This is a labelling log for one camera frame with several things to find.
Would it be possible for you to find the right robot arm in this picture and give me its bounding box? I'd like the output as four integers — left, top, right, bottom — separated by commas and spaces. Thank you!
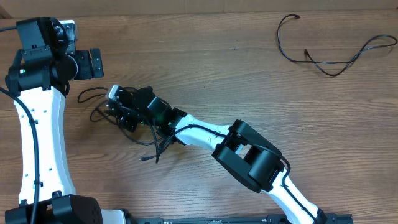
105, 85, 328, 223

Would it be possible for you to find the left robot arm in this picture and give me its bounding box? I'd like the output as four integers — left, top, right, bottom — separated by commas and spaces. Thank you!
3, 17, 104, 223

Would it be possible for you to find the brown cardboard backdrop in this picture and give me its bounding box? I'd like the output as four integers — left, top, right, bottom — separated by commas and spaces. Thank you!
1, 0, 397, 19

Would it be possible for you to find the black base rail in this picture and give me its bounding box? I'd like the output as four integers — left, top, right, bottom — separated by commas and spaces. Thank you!
133, 213, 354, 224

